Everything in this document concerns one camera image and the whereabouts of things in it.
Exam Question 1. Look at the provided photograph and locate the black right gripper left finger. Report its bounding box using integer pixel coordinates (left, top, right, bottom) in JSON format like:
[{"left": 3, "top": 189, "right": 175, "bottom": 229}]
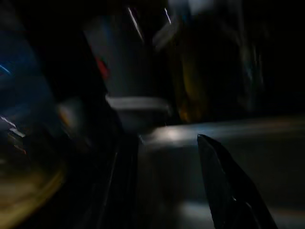
[{"left": 81, "top": 133, "right": 141, "bottom": 229}]

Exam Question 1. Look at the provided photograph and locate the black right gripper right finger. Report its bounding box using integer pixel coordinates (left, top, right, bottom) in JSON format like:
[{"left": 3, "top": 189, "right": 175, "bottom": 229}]
[{"left": 197, "top": 134, "right": 280, "bottom": 229}]

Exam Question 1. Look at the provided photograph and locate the yellow oil glass bottle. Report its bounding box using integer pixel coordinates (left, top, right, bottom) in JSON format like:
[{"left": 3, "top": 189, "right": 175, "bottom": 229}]
[{"left": 171, "top": 35, "right": 241, "bottom": 123}]

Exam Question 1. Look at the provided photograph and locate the yellow plate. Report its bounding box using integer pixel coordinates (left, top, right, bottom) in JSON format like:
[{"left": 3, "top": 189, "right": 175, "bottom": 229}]
[{"left": 0, "top": 152, "right": 70, "bottom": 229}]

